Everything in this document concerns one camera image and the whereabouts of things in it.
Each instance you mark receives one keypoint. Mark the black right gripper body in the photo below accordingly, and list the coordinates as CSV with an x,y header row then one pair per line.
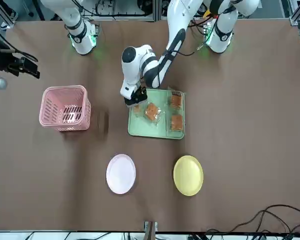
x,y
7,61

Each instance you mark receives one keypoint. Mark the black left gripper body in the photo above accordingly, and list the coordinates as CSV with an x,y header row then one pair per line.
x,y
137,97

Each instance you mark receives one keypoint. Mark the bread pack clear wrapper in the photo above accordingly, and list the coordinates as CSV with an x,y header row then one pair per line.
x,y
152,111
176,100
177,122

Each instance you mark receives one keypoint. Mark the green rectangular tray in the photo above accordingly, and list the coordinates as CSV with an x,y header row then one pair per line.
x,y
155,131

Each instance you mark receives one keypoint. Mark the small pink slotted basket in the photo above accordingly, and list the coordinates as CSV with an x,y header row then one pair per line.
x,y
50,110

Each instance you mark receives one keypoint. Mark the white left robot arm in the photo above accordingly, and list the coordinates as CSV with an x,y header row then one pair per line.
x,y
180,15

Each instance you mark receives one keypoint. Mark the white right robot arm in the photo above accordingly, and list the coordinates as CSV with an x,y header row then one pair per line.
x,y
77,30

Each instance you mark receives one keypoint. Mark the white round plate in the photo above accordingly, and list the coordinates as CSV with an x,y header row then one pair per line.
x,y
120,174

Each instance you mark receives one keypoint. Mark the yellow round plate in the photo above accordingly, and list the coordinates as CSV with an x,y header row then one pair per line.
x,y
188,175

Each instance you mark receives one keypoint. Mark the aluminium camera post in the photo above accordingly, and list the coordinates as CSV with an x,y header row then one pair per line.
x,y
150,230

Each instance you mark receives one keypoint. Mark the aluminium corner post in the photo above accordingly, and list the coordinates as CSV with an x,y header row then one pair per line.
x,y
298,11

